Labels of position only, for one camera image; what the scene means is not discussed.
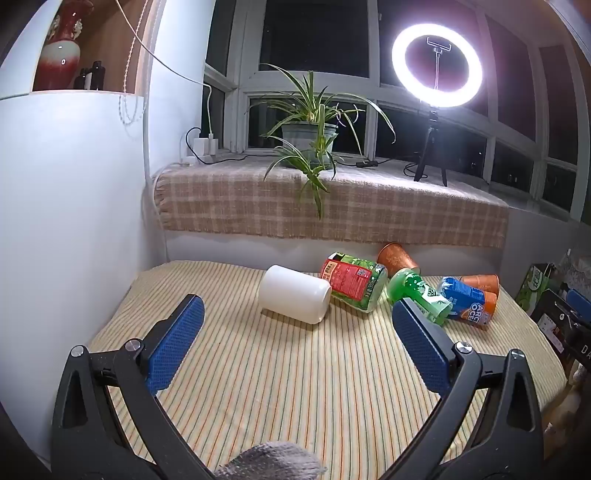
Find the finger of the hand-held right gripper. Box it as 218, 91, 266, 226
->
566, 288, 591, 320

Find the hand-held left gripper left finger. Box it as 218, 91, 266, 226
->
50, 294, 217, 472

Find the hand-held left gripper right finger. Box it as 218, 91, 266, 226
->
380, 298, 546, 472

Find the white cup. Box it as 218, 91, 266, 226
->
257, 264, 332, 324

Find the blue and orange cup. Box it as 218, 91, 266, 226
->
436, 276, 498, 328

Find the copper cup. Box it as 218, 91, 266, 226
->
377, 242, 421, 278

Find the clear cup with red-green label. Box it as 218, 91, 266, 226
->
320, 252, 389, 313

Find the black box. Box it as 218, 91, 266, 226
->
531, 288, 591, 358

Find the patterned cloth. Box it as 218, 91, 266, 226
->
558, 248, 591, 289

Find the green box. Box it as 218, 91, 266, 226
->
515, 263, 557, 319

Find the green plastic bottle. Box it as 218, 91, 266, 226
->
386, 269, 453, 326

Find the striped tablecloth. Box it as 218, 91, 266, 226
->
85, 260, 568, 476

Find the plaid cloth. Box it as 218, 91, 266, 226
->
154, 159, 509, 248

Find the black tripod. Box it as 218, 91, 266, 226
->
413, 108, 448, 188

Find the grey flower pot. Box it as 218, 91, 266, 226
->
281, 122, 339, 168

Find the spider plant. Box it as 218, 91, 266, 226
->
247, 64, 397, 220

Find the phone holder clamp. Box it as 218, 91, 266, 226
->
426, 37, 451, 90

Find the red and white vase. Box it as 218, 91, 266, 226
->
33, 0, 95, 92

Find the white bead string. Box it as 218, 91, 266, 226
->
119, 0, 153, 125

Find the white window frame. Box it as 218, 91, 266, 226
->
203, 0, 591, 222

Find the ring light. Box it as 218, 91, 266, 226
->
392, 23, 484, 110

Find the white cable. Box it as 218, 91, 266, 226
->
115, 0, 214, 137

